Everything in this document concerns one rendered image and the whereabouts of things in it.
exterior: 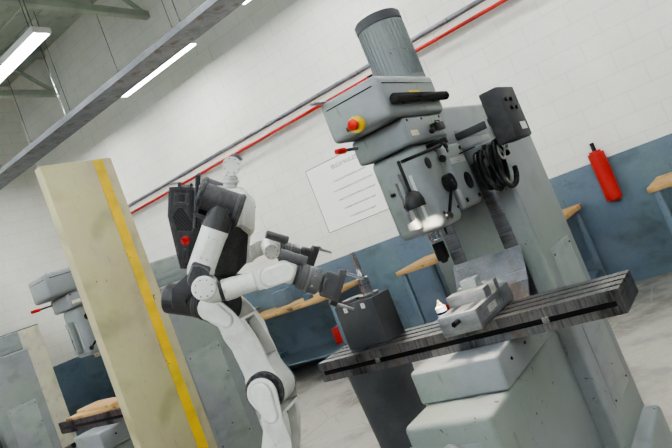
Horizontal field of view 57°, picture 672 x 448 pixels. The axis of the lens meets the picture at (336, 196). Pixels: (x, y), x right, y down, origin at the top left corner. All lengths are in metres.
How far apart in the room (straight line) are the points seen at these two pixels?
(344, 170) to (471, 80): 1.90
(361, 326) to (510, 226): 0.74
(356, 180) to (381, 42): 4.95
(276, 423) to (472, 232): 1.13
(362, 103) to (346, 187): 5.37
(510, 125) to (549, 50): 4.12
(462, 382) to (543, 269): 0.67
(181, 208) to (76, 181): 1.37
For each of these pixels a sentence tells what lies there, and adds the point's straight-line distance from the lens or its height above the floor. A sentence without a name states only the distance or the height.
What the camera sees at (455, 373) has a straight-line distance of 2.19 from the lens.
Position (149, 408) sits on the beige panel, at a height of 0.97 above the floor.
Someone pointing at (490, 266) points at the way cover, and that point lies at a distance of 2.66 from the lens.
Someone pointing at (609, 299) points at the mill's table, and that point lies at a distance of 2.09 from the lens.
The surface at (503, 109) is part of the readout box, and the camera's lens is 2.40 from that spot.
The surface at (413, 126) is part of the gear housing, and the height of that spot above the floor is 1.69.
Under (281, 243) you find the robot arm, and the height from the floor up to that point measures 1.48.
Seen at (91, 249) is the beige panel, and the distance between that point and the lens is 3.37.
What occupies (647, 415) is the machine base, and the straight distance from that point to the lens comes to 3.16.
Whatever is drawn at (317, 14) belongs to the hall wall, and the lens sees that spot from 7.66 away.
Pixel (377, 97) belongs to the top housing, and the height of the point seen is 1.81.
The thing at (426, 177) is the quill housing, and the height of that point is 1.50.
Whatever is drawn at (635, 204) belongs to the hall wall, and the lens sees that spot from 6.41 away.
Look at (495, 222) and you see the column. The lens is 2.64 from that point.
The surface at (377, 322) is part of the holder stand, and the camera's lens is 2.52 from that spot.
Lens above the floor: 1.41
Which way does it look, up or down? 4 degrees up
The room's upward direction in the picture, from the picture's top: 22 degrees counter-clockwise
